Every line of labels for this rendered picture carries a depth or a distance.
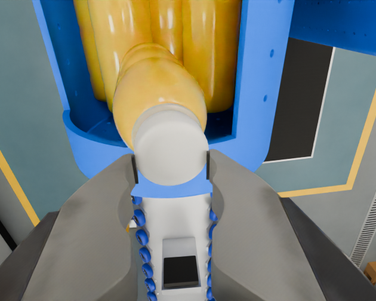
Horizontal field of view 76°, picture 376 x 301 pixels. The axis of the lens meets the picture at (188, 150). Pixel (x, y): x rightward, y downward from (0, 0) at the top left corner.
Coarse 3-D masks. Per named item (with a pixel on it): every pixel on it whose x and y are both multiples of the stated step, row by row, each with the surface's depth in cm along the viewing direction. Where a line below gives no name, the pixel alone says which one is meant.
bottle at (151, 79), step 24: (144, 48) 22; (120, 72) 20; (144, 72) 15; (168, 72) 15; (120, 96) 15; (144, 96) 14; (168, 96) 14; (192, 96) 15; (120, 120) 15; (144, 120) 13
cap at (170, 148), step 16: (160, 112) 13; (176, 112) 13; (144, 128) 12; (160, 128) 11; (176, 128) 12; (192, 128) 12; (144, 144) 12; (160, 144) 12; (176, 144) 12; (192, 144) 12; (144, 160) 12; (160, 160) 12; (176, 160) 13; (192, 160) 13; (144, 176) 13; (160, 176) 13; (176, 176) 13; (192, 176) 13
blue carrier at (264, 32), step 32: (32, 0) 25; (64, 0) 31; (256, 0) 18; (288, 0) 21; (64, 32) 31; (256, 32) 20; (288, 32) 25; (64, 64) 31; (256, 64) 21; (64, 96) 31; (256, 96) 23; (96, 128) 39; (224, 128) 38; (256, 128) 25; (96, 160) 25; (256, 160) 28; (160, 192) 25; (192, 192) 25
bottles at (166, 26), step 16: (80, 0) 29; (160, 0) 28; (176, 0) 29; (80, 16) 31; (160, 16) 29; (176, 16) 29; (80, 32) 32; (160, 32) 30; (176, 32) 30; (176, 48) 31; (96, 64) 33; (96, 80) 34; (96, 96) 36
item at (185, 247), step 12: (168, 240) 73; (180, 240) 73; (192, 240) 72; (168, 252) 69; (180, 252) 69; (192, 252) 69; (168, 264) 64; (180, 264) 64; (192, 264) 64; (168, 276) 61; (180, 276) 61; (192, 276) 61; (168, 288) 60; (180, 288) 60; (192, 288) 60
